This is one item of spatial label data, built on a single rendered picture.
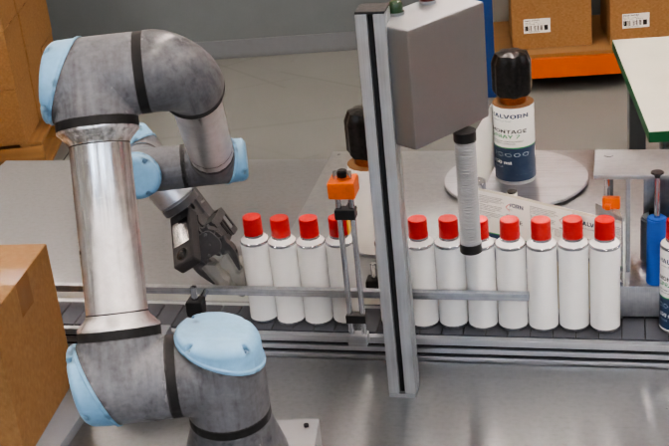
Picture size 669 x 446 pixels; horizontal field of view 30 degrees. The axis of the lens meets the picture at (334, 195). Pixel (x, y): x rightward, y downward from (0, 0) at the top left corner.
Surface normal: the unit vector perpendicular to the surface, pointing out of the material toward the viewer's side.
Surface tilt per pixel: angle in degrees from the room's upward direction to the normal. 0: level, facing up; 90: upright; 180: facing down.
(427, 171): 0
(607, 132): 0
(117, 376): 63
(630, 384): 0
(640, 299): 90
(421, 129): 90
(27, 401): 90
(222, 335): 8
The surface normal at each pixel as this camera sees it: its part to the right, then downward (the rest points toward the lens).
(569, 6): -0.08, 0.42
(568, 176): -0.10, -0.91
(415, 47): 0.68, 0.24
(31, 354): 0.99, -0.03
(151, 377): 0.01, -0.14
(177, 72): 0.57, 0.10
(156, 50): 0.23, -0.38
